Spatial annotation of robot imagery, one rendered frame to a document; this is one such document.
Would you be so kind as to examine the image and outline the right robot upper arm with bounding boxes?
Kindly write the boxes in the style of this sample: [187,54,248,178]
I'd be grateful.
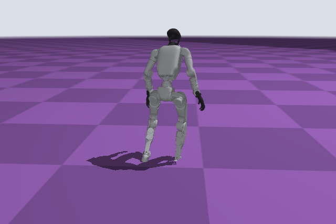
[180,48,195,77]

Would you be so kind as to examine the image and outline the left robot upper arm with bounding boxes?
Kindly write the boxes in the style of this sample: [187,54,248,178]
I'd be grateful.
[144,49,159,77]

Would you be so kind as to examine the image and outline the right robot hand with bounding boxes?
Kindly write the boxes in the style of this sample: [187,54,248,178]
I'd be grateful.
[195,91,205,111]

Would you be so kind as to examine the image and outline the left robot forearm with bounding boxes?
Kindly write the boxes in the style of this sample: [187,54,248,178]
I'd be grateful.
[143,75,153,95]

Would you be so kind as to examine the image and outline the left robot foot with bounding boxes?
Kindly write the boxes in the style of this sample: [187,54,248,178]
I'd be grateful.
[141,151,151,162]

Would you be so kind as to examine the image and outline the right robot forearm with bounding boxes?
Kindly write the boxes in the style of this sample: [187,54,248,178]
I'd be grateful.
[189,69,200,96]

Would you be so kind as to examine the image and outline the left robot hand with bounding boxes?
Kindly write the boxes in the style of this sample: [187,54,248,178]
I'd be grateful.
[146,90,150,108]

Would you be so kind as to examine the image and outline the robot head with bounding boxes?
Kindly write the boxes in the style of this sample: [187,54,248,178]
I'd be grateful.
[167,28,181,46]

